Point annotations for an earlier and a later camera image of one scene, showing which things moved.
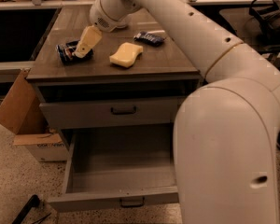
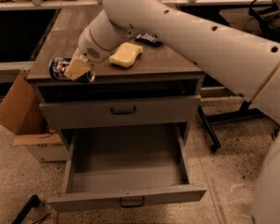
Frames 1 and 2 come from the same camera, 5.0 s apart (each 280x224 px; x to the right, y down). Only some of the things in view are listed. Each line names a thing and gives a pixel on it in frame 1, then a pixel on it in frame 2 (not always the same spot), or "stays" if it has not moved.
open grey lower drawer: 130,166 stays
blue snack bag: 150,38 stays
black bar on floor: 34,202 stays
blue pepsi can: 66,52 → 58,67
